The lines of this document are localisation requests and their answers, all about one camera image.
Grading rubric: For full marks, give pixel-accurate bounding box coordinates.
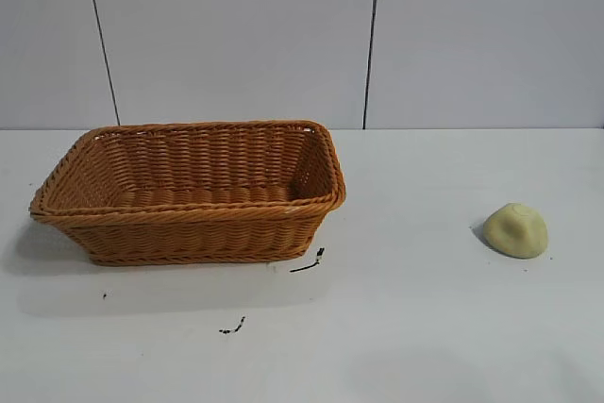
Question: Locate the pale yellow egg yolk pastry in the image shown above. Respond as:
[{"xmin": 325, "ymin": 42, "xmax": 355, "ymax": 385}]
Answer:
[{"xmin": 481, "ymin": 202, "xmax": 551, "ymax": 260}]

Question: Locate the brown woven wicker basket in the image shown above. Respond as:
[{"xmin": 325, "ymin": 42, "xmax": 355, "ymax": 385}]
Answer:
[{"xmin": 30, "ymin": 119, "xmax": 347, "ymax": 267}]

